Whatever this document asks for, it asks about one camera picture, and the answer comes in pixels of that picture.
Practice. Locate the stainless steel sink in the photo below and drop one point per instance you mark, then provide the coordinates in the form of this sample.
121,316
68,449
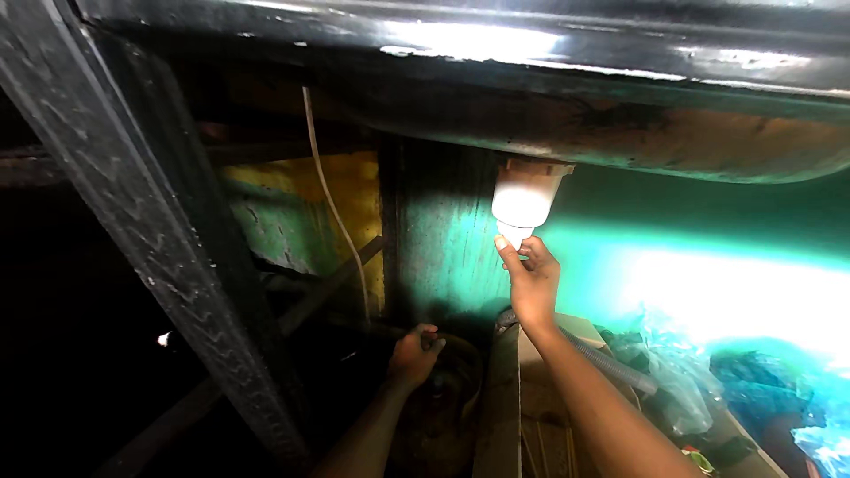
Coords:
531,113

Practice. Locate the diagonal wooden brace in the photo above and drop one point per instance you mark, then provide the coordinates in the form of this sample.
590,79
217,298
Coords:
332,285

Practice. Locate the clear plastic bag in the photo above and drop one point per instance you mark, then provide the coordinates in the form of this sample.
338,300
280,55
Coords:
678,378

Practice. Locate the person's left forearm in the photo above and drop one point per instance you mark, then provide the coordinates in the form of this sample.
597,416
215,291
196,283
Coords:
372,425

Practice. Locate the person's right fingers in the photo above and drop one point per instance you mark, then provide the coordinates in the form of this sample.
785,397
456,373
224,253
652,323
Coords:
536,249

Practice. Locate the white plastic sink drain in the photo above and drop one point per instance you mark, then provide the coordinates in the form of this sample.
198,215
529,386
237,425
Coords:
524,199

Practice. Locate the small green round object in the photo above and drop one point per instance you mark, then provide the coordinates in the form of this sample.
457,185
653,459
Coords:
698,459

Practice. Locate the person's right thumb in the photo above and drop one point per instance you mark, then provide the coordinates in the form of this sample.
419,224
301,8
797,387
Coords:
508,254

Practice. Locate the person's left fingers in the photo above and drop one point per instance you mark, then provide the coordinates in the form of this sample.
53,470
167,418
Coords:
423,329

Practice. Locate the person's right hand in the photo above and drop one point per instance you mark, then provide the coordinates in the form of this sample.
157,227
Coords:
536,289

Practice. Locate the light blue plastic bag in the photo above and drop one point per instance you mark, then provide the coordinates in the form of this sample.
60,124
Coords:
827,448

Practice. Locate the person's left thumb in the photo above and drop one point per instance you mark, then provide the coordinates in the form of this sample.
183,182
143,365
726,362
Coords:
436,346

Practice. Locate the narrow dark wooden post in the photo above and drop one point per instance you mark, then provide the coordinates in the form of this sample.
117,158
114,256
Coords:
391,226

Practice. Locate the person's right forearm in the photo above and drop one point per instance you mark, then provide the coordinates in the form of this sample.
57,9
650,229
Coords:
607,398

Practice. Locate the brown cardboard box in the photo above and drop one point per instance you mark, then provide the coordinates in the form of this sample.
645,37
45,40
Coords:
498,411

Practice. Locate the person's left hand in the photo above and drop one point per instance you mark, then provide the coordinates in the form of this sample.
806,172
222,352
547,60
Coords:
410,358

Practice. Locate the dark round container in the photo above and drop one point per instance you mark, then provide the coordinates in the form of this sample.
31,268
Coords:
438,425

